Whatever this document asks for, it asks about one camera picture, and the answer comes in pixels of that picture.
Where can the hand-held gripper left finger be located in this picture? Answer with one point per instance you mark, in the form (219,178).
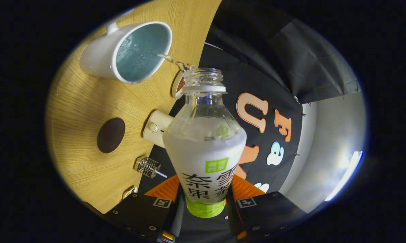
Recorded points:
(139,212)

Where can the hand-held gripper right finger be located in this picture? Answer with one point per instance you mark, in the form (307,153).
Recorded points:
(267,212)

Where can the dark brown round coaster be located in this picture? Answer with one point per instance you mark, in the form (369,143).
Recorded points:
(111,135)

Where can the clear juice bottle white label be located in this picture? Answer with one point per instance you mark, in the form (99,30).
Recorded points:
(203,152)

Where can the white cup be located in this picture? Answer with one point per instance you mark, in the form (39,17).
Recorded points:
(98,57)

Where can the white divided seed dish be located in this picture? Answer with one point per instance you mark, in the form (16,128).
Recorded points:
(128,193)

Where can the silver spoon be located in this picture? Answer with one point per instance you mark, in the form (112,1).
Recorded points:
(162,174)

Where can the white toaster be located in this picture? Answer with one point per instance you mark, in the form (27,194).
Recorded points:
(154,130)

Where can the wooden table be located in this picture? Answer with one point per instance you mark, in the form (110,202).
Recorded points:
(81,108)

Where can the small beige plate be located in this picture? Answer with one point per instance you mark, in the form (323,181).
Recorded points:
(175,88)

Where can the brown meat piece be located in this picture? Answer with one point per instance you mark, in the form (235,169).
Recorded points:
(180,86)

